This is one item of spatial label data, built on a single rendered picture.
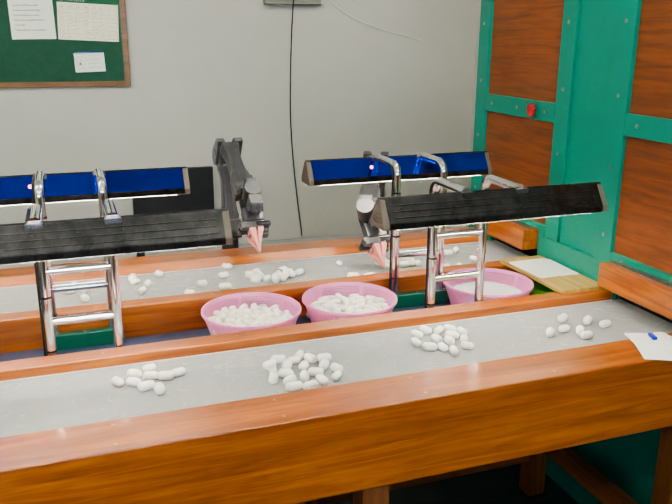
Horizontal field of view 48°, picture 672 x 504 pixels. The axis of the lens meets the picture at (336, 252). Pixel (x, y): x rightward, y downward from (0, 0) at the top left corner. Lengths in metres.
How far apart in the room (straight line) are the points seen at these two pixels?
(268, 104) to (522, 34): 2.06
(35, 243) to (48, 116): 2.73
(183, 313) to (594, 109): 1.32
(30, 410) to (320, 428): 0.59
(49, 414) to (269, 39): 3.09
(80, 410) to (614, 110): 1.58
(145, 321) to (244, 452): 0.75
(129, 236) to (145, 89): 2.73
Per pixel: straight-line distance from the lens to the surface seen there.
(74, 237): 1.59
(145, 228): 1.60
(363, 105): 4.54
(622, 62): 2.25
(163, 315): 2.13
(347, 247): 2.62
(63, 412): 1.64
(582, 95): 2.39
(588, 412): 1.81
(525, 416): 1.71
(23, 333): 2.12
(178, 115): 4.30
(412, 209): 1.76
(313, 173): 2.24
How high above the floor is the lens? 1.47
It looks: 16 degrees down
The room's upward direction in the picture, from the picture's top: straight up
